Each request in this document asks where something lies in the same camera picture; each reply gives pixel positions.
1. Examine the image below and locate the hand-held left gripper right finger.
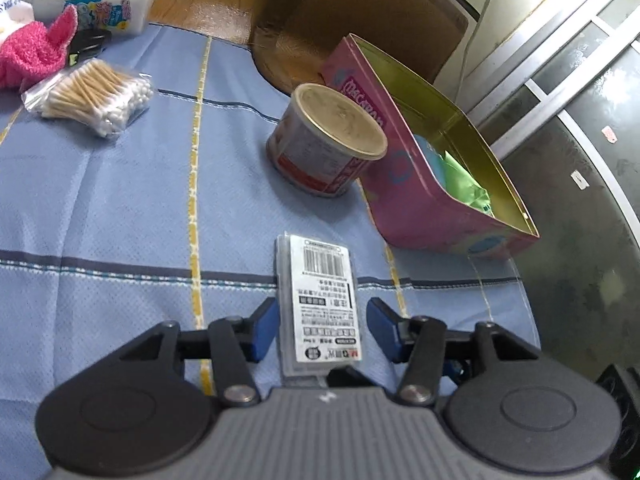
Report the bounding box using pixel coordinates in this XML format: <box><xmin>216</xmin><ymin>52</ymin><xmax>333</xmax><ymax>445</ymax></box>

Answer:
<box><xmin>366</xmin><ymin>297</ymin><xmax>541</xmax><ymax>405</ymax></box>

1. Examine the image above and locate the clear plastic case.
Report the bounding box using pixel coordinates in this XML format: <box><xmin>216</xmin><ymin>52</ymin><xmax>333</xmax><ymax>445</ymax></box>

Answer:
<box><xmin>274</xmin><ymin>232</ymin><xmax>363</xmax><ymax>379</ymax></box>

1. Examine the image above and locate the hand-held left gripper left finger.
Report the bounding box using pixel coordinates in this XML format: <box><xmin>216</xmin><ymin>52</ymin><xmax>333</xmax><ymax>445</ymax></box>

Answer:
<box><xmin>118</xmin><ymin>297</ymin><xmax>281</xmax><ymax>407</ymax></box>

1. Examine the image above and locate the pink fuzzy cloth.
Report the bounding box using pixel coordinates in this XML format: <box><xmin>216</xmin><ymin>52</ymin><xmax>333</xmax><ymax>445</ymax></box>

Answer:
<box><xmin>0</xmin><ymin>5</ymin><xmax>79</xmax><ymax>92</ymax></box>

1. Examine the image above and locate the black clip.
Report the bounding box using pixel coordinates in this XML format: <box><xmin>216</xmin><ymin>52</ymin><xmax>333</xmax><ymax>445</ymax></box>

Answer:
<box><xmin>65</xmin><ymin>30</ymin><xmax>112</xmax><ymax>69</ymax></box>

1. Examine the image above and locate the bag of cotton swabs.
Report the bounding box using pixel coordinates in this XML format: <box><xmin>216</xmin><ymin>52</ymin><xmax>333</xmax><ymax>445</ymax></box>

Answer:
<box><xmin>21</xmin><ymin>58</ymin><xmax>154</xmax><ymax>139</ymax></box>

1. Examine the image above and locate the pink tin box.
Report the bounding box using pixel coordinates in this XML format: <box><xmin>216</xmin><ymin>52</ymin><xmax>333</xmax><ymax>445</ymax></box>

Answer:
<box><xmin>319</xmin><ymin>33</ymin><xmax>540</xmax><ymax>261</ymax></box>

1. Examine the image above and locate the green soft pouch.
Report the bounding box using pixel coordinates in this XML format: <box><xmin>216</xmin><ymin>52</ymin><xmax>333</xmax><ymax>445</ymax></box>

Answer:
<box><xmin>436</xmin><ymin>151</ymin><xmax>496</xmax><ymax>218</ymax></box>

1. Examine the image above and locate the brown wooden chair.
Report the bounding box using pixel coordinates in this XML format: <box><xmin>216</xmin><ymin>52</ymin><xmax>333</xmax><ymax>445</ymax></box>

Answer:
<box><xmin>249</xmin><ymin>0</ymin><xmax>470</xmax><ymax>96</ymax></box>

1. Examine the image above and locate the white cable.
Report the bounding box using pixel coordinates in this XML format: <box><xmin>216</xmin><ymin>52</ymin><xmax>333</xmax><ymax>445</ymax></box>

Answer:
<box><xmin>452</xmin><ymin>0</ymin><xmax>506</xmax><ymax>81</ymax></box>

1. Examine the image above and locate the blue striped tablecloth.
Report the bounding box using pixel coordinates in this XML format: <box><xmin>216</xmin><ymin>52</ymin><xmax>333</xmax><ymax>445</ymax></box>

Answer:
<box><xmin>0</xmin><ymin>22</ymin><xmax>542</xmax><ymax>480</ymax></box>

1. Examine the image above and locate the blue round soft item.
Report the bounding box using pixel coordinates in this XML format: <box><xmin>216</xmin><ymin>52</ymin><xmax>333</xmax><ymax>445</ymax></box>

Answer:
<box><xmin>413</xmin><ymin>133</ymin><xmax>452</xmax><ymax>196</ymax></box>

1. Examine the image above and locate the round tin can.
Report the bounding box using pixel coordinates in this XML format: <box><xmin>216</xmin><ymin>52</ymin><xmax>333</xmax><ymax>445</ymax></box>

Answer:
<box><xmin>266</xmin><ymin>83</ymin><xmax>389</xmax><ymax>199</ymax></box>

